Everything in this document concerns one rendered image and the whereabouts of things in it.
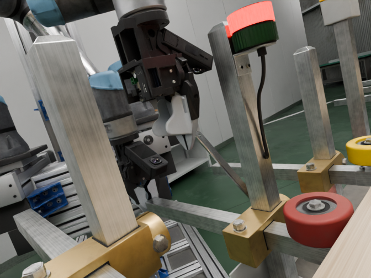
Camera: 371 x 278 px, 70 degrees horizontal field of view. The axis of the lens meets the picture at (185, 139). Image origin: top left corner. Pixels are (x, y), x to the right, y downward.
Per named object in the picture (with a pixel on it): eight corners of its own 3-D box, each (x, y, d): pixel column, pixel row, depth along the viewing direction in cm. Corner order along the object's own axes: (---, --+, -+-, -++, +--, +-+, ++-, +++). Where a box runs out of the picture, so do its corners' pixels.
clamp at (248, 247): (229, 258, 41) (221, 230, 41) (273, 215, 50) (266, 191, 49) (260, 271, 37) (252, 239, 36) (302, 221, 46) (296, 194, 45)
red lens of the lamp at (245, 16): (221, 37, 37) (217, 20, 36) (246, 33, 40) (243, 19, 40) (259, 20, 32) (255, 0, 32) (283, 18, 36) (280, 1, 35)
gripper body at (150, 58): (128, 108, 42) (104, 31, 40) (169, 97, 47) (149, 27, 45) (155, 101, 36) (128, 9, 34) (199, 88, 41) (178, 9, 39)
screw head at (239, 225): (230, 230, 40) (228, 223, 40) (238, 223, 41) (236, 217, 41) (241, 234, 38) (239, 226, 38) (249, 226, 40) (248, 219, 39)
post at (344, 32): (357, 178, 79) (330, 25, 72) (362, 171, 83) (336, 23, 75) (375, 179, 76) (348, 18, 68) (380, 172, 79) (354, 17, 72)
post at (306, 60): (332, 249, 64) (291, 51, 56) (337, 241, 67) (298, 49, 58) (348, 254, 62) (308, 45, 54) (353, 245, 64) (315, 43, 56)
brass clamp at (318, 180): (298, 192, 58) (293, 171, 57) (322, 168, 66) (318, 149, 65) (328, 196, 53) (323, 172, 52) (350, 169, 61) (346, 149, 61)
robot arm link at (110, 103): (97, 78, 67) (125, 68, 64) (111, 119, 69) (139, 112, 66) (75, 79, 60) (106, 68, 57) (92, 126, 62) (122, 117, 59)
